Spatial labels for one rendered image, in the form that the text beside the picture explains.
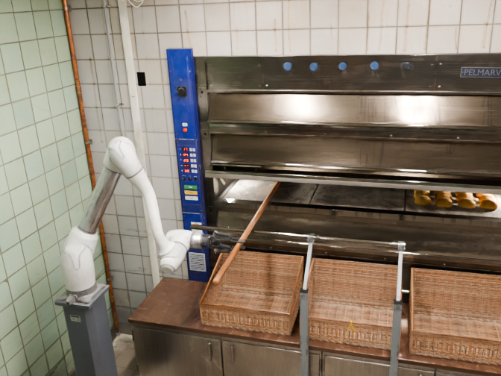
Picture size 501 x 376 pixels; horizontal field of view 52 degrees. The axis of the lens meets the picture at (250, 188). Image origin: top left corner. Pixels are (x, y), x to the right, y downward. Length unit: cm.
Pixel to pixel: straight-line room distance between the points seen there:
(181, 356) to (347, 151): 162
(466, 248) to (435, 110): 84
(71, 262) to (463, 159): 215
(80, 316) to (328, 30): 200
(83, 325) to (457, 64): 237
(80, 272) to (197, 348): 94
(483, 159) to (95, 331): 227
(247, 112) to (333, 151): 56
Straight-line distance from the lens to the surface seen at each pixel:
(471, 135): 304
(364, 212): 319
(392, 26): 293
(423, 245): 326
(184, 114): 324
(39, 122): 330
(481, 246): 329
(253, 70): 309
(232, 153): 322
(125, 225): 377
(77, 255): 275
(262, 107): 310
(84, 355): 303
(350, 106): 301
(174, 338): 333
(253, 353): 319
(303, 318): 288
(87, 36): 350
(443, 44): 294
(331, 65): 299
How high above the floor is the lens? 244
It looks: 21 degrees down
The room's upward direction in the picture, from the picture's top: 3 degrees counter-clockwise
